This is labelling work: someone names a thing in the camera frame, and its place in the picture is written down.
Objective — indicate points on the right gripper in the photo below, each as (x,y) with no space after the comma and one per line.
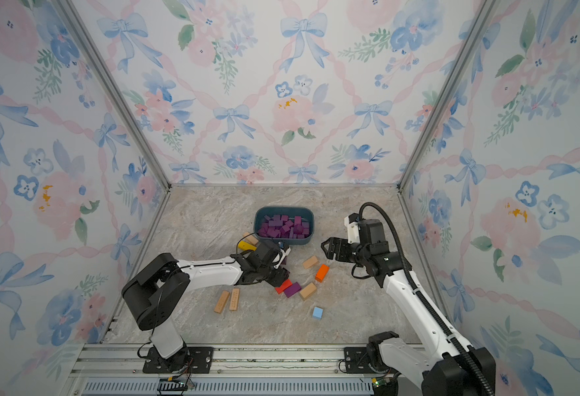
(338,242)

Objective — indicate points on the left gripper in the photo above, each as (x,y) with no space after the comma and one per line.
(281,276)

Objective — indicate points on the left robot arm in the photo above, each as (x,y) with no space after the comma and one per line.
(154,292)

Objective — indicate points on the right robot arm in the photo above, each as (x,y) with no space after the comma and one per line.
(449,363)

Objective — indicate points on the natural wood brick near bin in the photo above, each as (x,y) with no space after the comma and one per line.
(250,239)

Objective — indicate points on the teal plastic storage bin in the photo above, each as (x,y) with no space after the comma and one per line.
(291,225)

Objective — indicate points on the yellow long brick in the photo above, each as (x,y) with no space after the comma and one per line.
(244,246)

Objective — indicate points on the orange brick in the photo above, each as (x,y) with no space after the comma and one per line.
(322,273)

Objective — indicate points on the natural wood brick right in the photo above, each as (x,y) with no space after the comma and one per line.
(311,262)

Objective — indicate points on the red rectangular brick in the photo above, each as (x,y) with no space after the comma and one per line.
(283,286)

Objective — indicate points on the purple brick beside red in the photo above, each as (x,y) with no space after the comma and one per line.
(293,289)

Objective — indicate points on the natural wood long brick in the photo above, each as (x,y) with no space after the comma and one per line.
(222,302)
(234,300)

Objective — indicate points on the natural wood brick lower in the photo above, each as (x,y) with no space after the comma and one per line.
(308,291)

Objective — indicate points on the natural wood long brick left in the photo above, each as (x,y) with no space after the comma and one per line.
(222,302)

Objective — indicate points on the light blue cube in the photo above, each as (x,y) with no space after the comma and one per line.
(318,313)

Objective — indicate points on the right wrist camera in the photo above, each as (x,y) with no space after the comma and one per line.
(351,224)

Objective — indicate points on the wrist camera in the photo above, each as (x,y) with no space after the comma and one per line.
(284,255)
(351,224)

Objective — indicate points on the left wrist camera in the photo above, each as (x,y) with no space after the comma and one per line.
(284,255)

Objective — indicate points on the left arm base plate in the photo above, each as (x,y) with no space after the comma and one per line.
(196,360)

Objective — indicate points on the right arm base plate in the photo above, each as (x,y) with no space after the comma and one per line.
(356,361)

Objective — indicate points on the aluminium front rail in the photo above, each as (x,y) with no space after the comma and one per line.
(237,369)

